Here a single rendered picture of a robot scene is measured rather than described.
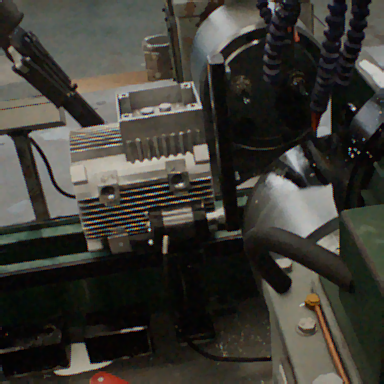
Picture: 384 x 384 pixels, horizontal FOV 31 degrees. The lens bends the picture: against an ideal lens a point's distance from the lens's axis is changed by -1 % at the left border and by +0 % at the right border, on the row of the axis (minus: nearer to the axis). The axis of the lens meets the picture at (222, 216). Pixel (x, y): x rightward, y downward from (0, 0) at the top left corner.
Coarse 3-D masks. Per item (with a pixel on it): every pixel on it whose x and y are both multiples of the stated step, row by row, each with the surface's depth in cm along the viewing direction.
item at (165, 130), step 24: (120, 96) 104; (144, 96) 105; (168, 96) 106; (192, 96) 105; (120, 120) 97; (144, 120) 97; (168, 120) 98; (192, 120) 98; (144, 144) 99; (168, 144) 100; (192, 144) 100
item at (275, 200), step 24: (312, 144) 83; (336, 144) 81; (288, 168) 82; (312, 168) 79; (264, 192) 83; (288, 192) 78; (312, 192) 76; (264, 216) 80; (288, 216) 76; (312, 216) 73; (336, 216) 71; (312, 240) 72; (336, 240) 70
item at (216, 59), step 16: (208, 64) 85; (224, 64) 84; (224, 80) 85; (224, 96) 86; (224, 112) 87; (224, 128) 89; (224, 144) 90; (224, 160) 91; (224, 176) 92; (224, 192) 94; (224, 208) 96; (224, 224) 97
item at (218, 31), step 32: (224, 32) 123; (256, 32) 120; (288, 32) 121; (192, 64) 134; (256, 64) 122; (288, 64) 123; (256, 96) 126; (288, 96) 127; (256, 128) 129; (288, 128) 130
